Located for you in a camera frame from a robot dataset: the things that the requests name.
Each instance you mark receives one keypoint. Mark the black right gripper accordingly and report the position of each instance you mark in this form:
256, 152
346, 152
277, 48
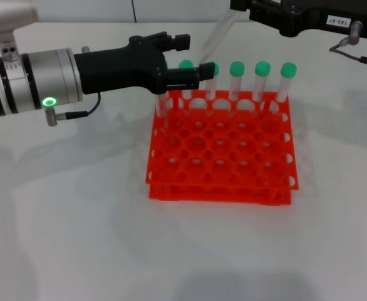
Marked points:
312, 14

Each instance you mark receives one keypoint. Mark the orange test tube rack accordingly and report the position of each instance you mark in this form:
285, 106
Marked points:
202, 185

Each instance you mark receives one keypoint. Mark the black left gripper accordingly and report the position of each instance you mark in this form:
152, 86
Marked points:
117, 69

